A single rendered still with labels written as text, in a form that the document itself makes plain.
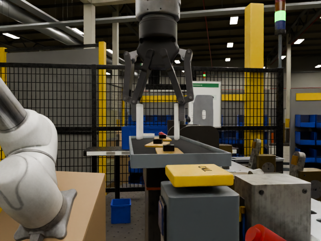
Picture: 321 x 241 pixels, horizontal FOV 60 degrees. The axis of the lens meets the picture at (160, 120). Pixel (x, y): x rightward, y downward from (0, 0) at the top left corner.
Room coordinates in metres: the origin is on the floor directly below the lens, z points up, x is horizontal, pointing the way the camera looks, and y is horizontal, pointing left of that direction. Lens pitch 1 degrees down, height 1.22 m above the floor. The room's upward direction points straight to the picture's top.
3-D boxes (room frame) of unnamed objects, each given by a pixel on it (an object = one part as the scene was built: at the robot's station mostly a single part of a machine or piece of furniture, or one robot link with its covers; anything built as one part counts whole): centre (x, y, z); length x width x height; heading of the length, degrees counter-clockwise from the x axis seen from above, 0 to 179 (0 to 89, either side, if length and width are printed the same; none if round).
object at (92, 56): (3.04, 1.19, 1.00); 1.34 x 0.14 x 2.00; 78
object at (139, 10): (0.55, 0.00, 1.43); 0.09 x 0.09 x 0.06
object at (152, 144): (0.55, 0.00, 1.17); 0.08 x 0.04 x 0.01; 170
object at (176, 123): (0.54, -0.03, 1.21); 0.03 x 0.01 x 0.07; 170
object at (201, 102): (1.55, -0.24, 1.17); 0.12 x 0.01 x 0.34; 97
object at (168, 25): (0.55, 0.00, 1.36); 0.08 x 0.07 x 0.09; 80
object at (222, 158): (0.55, -0.01, 1.16); 0.37 x 0.14 x 0.02; 7
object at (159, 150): (0.43, -0.01, 1.17); 0.08 x 0.04 x 0.01; 4
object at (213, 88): (1.85, -0.29, 1.30); 0.23 x 0.02 x 0.31; 97
